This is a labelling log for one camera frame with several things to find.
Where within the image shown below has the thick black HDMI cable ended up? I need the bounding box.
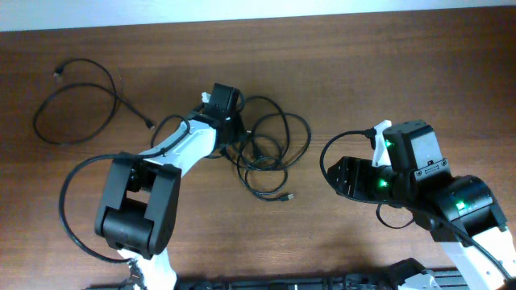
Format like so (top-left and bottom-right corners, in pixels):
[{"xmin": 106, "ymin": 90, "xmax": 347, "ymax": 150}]
[{"xmin": 219, "ymin": 94, "xmax": 313, "ymax": 172}]

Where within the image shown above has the thin black USB cable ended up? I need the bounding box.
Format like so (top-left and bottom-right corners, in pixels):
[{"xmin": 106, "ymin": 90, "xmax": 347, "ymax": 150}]
[{"xmin": 31, "ymin": 57, "xmax": 156, "ymax": 146}]

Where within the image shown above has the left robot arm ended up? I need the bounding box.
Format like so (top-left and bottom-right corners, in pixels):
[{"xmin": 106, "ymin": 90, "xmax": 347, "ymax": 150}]
[{"xmin": 94, "ymin": 83, "xmax": 245, "ymax": 289}]

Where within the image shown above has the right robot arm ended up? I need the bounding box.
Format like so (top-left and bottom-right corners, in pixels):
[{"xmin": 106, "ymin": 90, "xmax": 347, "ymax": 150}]
[{"xmin": 319, "ymin": 120, "xmax": 515, "ymax": 289}]

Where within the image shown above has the right camera cable black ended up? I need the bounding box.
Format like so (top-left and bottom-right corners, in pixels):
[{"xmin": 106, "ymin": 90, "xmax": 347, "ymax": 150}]
[{"xmin": 318, "ymin": 129, "xmax": 515, "ymax": 283}]

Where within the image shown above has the camera cable black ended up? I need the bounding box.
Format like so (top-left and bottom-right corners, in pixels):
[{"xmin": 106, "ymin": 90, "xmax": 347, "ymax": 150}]
[
  {"xmin": 57, "ymin": 117, "xmax": 204, "ymax": 264},
  {"xmin": 318, "ymin": 129, "xmax": 515, "ymax": 283}
]

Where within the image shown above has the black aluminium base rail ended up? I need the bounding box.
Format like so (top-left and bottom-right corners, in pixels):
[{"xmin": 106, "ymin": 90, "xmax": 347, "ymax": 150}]
[{"xmin": 84, "ymin": 257, "xmax": 471, "ymax": 290}]

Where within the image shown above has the left camera cable black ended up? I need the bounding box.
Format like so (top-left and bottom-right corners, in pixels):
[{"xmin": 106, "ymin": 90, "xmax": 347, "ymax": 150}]
[{"xmin": 57, "ymin": 117, "xmax": 204, "ymax": 264}]

